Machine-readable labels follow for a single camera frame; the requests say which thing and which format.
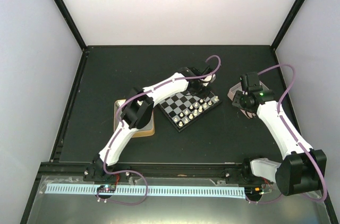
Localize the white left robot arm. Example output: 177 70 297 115
92 67 218 181

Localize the black corner frame post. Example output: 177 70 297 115
53 0 87 51
270 0 305 51

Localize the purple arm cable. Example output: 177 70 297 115
102 55 222 174
256 64 328 202

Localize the white slotted cable duct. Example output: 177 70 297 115
45 184 246 199

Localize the tan sweet bear tin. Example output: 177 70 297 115
113 99 155 138

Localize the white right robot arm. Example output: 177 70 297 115
232 72 327 196

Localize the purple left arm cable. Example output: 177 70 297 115
102 55 222 174

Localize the black corner frame post left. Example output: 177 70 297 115
53 0 87 51

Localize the black corner frame post right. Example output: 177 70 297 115
270 0 305 51

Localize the black aluminium rail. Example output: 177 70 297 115
82 162 322 182

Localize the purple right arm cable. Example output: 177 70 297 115
256 64 328 202

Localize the black and white chessboard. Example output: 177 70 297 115
158 91 222 132

